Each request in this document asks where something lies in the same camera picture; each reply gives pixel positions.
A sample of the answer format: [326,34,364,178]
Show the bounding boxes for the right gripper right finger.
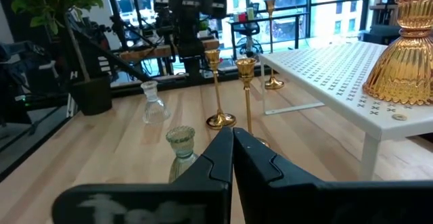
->
[232,127,433,224]

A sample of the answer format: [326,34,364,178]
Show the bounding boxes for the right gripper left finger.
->
[51,126,235,224]

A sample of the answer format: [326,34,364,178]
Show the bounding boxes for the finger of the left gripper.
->
[202,0,228,19]
[154,0,170,15]

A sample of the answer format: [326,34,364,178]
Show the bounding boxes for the clear glass cup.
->
[165,125,200,184]

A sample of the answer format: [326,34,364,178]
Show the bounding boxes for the short brass candlestick holder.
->
[234,57,271,150]
[204,49,237,131]

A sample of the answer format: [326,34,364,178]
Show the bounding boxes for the clear ribbed glass candle holder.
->
[140,80,172,125]

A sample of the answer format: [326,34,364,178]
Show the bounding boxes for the tall brass candlestick holder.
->
[263,0,286,91]

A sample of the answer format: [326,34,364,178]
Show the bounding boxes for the amber ribbed glass candle holder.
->
[362,0,433,106]

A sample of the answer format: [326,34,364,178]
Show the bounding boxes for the black office chair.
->
[233,2,265,58]

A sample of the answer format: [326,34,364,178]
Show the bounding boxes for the wooden workbench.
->
[118,37,221,62]

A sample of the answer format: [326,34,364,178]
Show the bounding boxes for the green plant in black pot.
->
[0,0,113,116]

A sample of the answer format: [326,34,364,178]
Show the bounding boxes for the white perforated metal shelf riser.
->
[258,36,433,181]

